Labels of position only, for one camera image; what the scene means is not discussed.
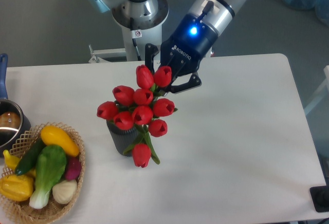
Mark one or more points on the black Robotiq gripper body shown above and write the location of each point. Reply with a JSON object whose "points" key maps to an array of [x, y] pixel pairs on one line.
{"points": [[187, 46]]}

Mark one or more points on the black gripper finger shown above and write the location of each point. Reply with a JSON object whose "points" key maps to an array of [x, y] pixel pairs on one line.
{"points": [[151, 51], [193, 82]]}

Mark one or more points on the red tulip bouquet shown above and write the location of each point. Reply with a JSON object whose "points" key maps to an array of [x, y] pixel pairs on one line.
{"points": [[142, 108]]}

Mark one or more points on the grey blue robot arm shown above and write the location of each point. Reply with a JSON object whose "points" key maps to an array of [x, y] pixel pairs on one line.
{"points": [[217, 14]]}

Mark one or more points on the dark grey ribbed vase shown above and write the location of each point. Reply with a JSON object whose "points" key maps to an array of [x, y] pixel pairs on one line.
{"points": [[123, 138]]}

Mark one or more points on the yellow squash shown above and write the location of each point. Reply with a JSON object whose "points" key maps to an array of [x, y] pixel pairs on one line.
{"points": [[52, 135]]}

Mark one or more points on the magenta radish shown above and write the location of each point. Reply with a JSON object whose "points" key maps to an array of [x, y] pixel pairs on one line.
{"points": [[73, 169]]}

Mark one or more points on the green bok choy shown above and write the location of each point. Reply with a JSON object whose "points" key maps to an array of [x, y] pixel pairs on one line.
{"points": [[50, 167]]}

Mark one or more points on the dark green cucumber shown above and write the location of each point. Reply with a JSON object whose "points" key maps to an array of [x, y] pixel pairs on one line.
{"points": [[29, 159]]}

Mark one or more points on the white garlic bulb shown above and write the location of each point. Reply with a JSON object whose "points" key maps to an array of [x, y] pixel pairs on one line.
{"points": [[64, 191]]}

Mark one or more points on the black device at table edge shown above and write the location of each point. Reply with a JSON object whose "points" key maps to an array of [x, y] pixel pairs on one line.
{"points": [[319, 195]]}

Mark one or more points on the small yellow gourd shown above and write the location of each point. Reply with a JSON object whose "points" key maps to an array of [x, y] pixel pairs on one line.
{"points": [[12, 161]]}

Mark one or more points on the orange yellow pumpkin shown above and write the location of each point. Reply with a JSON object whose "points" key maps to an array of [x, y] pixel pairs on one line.
{"points": [[17, 188]]}

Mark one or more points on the woven wicker basket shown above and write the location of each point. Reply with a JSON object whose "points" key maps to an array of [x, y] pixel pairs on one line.
{"points": [[21, 212]]}

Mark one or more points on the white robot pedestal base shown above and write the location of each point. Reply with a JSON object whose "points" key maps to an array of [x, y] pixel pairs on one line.
{"points": [[140, 23]]}

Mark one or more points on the white frame at right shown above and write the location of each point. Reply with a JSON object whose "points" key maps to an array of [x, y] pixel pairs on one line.
{"points": [[320, 93]]}

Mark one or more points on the blue handled saucepan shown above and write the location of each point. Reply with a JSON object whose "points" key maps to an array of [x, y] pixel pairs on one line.
{"points": [[13, 121]]}

